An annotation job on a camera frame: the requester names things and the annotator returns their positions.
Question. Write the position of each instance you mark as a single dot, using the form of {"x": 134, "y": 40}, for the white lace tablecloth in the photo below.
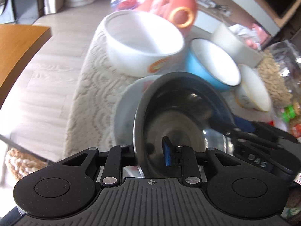
{"x": 98, "y": 90}

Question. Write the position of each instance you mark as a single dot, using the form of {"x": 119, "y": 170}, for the glass jar of peanuts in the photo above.
{"x": 279, "y": 69}

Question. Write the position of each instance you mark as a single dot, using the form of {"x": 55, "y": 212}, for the blue enamel bowl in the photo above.
{"x": 211, "y": 63}

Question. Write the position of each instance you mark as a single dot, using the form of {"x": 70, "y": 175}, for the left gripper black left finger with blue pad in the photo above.
{"x": 118, "y": 157}

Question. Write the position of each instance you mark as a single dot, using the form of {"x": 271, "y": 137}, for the pink toy carrier case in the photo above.
{"x": 181, "y": 13}

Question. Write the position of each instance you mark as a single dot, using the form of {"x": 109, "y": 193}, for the large white bowl orange print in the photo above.
{"x": 140, "y": 43}

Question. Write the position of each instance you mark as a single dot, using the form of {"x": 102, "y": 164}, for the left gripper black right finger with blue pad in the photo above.
{"x": 183, "y": 159}

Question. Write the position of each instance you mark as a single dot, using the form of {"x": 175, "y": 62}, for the white rectangular tissue box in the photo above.
{"x": 235, "y": 47}

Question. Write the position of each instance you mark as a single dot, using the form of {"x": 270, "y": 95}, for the woven basket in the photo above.
{"x": 22, "y": 164}

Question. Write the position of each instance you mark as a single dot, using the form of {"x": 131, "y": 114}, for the wooden table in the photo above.
{"x": 19, "y": 44}

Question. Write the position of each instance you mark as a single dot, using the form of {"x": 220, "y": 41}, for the white plate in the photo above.
{"x": 125, "y": 110}

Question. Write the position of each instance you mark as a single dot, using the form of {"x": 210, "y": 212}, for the small white patterned bowl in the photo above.
{"x": 252, "y": 93}

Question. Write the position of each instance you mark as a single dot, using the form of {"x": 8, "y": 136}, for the stainless steel bowl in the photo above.
{"x": 178, "y": 105}

